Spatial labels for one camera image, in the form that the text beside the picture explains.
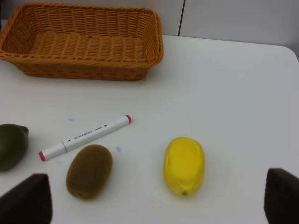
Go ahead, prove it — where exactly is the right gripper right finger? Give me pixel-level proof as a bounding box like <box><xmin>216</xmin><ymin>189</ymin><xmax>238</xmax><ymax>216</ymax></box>
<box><xmin>264</xmin><ymin>168</ymin><xmax>299</xmax><ymax>224</ymax></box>

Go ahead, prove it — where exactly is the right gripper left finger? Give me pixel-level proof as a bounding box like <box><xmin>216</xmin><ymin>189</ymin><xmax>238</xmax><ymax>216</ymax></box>
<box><xmin>0</xmin><ymin>174</ymin><xmax>53</xmax><ymax>224</ymax></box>

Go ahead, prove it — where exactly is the brown kiwi fruit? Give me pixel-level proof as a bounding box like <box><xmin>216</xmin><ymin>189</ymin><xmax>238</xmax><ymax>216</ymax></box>
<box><xmin>66</xmin><ymin>145</ymin><xmax>113</xmax><ymax>200</ymax></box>

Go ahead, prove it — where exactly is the white pink-capped marker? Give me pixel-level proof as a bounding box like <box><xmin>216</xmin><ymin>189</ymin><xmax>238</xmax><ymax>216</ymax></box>
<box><xmin>39</xmin><ymin>115</ymin><xmax>132</xmax><ymax>161</ymax></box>

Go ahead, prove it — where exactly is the green lime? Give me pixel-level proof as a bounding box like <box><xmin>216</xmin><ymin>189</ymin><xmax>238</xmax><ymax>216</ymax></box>
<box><xmin>0</xmin><ymin>124</ymin><xmax>29</xmax><ymax>172</ymax></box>

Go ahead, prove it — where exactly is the yellow lemon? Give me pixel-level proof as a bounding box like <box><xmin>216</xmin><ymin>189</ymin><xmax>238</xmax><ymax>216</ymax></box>
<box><xmin>163</xmin><ymin>137</ymin><xmax>205</xmax><ymax>197</ymax></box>

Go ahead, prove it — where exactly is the orange wicker basket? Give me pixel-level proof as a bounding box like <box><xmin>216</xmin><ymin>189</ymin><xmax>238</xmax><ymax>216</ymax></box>
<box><xmin>0</xmin><ymin>2</ymin><xmax>164</xmax><ymax>81</ymax></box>

